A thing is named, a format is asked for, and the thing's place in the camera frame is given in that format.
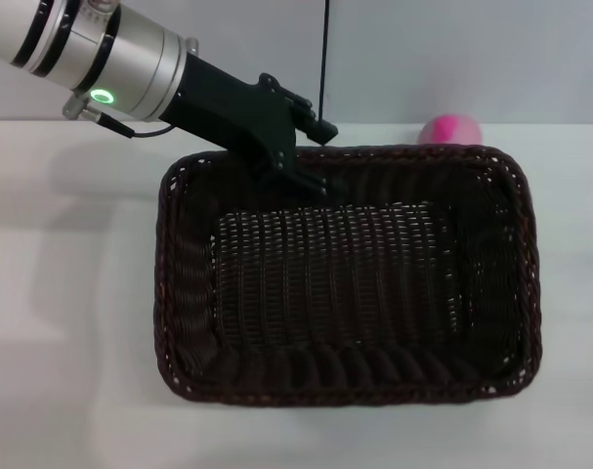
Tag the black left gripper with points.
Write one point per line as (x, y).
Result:
(227, 112)

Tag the pink peach toy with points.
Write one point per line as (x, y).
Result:
(450, 129)

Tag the dark woven rectangular basket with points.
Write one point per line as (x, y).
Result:
(340, 293)

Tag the black vertical wall strip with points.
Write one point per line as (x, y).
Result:
(324, 49)

